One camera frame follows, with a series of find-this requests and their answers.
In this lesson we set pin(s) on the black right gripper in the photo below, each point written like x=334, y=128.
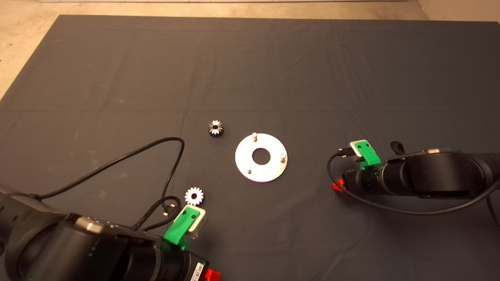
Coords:
x=367, y=181

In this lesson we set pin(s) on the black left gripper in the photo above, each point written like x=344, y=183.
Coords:
x=179, y=267

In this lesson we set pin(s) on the small steel planetary gear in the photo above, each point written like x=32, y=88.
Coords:
x=215, y=128
x=194, y=196

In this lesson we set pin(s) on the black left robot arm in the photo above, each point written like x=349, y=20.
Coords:
x=58, y=253

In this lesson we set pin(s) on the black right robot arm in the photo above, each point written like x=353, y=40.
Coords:
x=437, y=175

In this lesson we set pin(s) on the round metal carrier plate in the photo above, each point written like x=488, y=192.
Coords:
x=244, y=160

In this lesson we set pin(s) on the dark grey table cloth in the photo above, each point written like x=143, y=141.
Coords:
x=273, y=70

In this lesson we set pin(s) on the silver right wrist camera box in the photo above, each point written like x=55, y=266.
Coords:
x=355, y=150

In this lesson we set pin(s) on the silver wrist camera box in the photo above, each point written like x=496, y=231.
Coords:
x=355, y=150
x=198, y=222

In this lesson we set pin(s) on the green right camera mount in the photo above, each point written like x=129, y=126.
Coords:
x=369, y=154

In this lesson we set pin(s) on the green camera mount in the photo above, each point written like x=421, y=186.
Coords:
x=369, y=154
x=177, y=230

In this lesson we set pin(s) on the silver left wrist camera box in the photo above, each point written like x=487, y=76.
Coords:
x=198, y=222

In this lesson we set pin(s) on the green left camera mount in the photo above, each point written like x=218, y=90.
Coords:
x=177, y=230

